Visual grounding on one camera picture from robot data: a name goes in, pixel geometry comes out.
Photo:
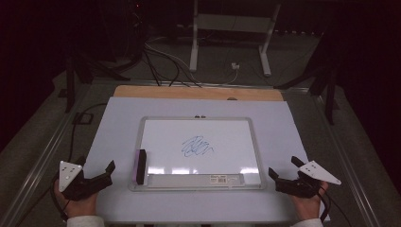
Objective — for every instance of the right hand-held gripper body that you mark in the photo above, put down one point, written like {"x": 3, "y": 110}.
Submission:
{"x": 299, "y": 186}

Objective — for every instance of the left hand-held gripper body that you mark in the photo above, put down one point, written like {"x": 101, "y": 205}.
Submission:
{"x": 74, "y": 184}

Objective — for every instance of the purple and black whiteboard eraser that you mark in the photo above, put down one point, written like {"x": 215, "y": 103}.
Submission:
{"x": 141, "y": 167}

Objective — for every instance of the silver framed whiteboard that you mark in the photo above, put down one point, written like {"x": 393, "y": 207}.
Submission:
{"x": 220, "y": 135}

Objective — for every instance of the person's right hand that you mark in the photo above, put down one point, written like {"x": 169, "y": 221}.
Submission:
{"x": 309, "y": 208}

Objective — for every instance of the person's left hand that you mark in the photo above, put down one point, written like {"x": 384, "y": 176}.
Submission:
{"x": 80, "y": 208}

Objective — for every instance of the large white sheet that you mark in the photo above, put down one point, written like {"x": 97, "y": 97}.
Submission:
{"x": 119, "y": 126}

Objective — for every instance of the black floor socket box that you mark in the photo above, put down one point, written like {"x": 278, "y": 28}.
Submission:
{"x": 83, "y": 118}

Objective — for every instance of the black tripod stand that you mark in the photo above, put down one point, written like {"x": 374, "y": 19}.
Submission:
{"x": 329, "y": 91}
{"x": 71, "y": 85}

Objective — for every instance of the wooden table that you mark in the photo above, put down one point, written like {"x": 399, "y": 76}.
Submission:
{"x": 176, "y": 92}

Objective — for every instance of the grey metal stand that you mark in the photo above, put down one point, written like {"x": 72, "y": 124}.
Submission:
{"x": 233, "y": 23}

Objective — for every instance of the aluminium floor rail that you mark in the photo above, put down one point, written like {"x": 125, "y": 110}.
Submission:
{"x": 41, "y": 160}
{"x": 343, "y": 164}

